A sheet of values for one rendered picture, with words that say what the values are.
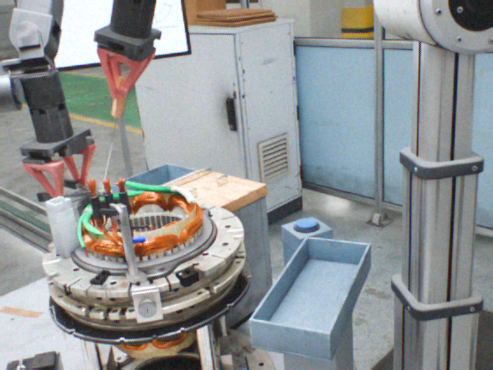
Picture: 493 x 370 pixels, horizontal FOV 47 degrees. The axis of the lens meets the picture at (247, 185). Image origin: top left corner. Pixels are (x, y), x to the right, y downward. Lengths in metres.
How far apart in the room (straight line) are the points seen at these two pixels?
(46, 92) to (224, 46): 2.27
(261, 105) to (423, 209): 2.37
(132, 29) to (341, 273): 0.48
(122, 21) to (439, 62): 0.46
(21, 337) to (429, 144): 0.94
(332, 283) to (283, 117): 2.57
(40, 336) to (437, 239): 0.86
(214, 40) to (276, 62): 0.39
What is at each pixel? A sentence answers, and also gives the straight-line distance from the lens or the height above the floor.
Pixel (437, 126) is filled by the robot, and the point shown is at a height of 1.24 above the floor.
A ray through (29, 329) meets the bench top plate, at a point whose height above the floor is 0.78.
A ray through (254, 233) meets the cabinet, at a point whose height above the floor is 0.97.
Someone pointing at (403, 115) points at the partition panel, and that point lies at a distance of 3.23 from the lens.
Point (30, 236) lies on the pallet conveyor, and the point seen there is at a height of 0.71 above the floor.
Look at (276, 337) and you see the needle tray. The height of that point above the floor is 1.04.
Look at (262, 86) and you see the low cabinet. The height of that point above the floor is 0.86.
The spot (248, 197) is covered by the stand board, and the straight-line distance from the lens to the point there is 1.16.
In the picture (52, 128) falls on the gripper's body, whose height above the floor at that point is 1.28.
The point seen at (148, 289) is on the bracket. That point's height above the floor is 1.10.
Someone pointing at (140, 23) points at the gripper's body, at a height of 1.43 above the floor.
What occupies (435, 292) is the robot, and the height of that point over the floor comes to 0.94.
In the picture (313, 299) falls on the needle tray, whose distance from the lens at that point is 0.87.
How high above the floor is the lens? 1.49
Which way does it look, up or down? 21 degrees down
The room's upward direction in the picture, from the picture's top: 5 degrees counter-clockwise
